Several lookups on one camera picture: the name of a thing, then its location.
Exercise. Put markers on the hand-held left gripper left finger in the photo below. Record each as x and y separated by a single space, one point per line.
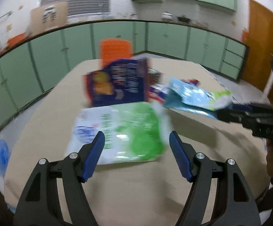
95 155

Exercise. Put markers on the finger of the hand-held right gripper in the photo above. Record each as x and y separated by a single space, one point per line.
254 106
233 116

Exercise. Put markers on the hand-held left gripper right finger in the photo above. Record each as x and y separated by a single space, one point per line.
180 155

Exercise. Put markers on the green and white packet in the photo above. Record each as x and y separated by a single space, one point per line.
131 131

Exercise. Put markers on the light blue packet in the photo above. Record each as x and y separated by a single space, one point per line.
188 94

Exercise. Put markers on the beige tablecloth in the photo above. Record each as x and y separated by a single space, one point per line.
131 193

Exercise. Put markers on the wooden door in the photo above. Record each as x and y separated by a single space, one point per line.
259 44

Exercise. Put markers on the red and white wrapper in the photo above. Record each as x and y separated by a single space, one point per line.
157 91

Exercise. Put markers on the red thermos bottle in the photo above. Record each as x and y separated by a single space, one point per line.
245 35

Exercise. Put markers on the dark blue snack packet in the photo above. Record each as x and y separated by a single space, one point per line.
124 82

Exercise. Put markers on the orange packet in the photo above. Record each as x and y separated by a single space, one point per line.
115 49

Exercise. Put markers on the black wok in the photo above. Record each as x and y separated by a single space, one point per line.
183 18

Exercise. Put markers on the green base cabinets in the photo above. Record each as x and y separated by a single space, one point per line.
56 51

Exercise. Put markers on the white cooking pot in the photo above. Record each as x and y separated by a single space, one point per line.
167 16

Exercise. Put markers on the orange plastic basin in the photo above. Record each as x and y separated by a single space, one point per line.
17 39

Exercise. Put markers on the brown water dispenser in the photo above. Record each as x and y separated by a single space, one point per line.
39 18

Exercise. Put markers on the metal towel rail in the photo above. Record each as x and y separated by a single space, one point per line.
2 17

